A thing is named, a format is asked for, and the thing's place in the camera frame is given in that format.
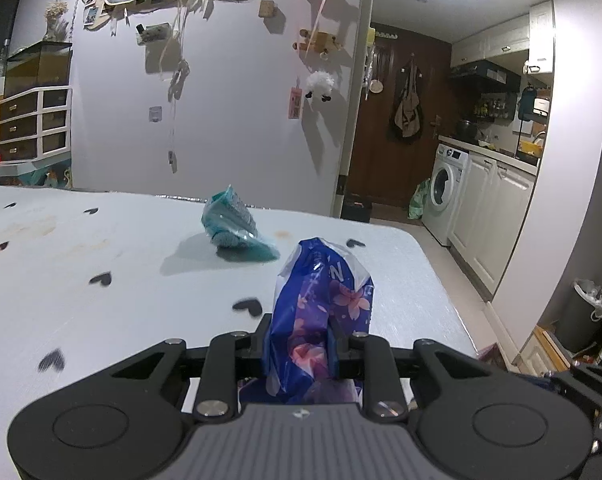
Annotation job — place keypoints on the white kitchen cabinets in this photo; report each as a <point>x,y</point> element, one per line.
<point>489,219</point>

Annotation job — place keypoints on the white sheep wall toy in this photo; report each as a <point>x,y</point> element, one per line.
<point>320,84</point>

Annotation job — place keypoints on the blue purple floral wrapper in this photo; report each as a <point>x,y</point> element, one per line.
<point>319,284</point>

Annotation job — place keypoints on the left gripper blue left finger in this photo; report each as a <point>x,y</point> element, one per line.
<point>230,358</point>

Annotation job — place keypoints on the white drawer sideboard wooden top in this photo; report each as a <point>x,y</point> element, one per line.
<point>542,354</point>

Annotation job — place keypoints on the black floor box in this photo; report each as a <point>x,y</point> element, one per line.
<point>356,208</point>

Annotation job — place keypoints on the black range hood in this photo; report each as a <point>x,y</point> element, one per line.
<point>486,77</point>

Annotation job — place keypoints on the bag hanging on door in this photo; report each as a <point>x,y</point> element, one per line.
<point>406,122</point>

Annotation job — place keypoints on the glass tank on shelf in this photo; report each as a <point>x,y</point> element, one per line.
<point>44,64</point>

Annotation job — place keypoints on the teal crumpled wrapper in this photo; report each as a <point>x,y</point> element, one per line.
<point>230,226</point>

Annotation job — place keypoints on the pink wall tag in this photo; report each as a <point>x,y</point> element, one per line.
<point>295,103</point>

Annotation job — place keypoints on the white washing machine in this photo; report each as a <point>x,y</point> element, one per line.
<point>447,182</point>

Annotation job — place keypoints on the green plastic bag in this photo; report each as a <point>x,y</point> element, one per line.
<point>416,205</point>

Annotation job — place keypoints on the white drawer shelf unit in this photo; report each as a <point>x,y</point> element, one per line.
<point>35,124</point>

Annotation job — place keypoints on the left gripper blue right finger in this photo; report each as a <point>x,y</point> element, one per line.
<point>369,359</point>

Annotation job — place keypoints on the brown wooden door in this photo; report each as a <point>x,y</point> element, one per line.
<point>386,167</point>

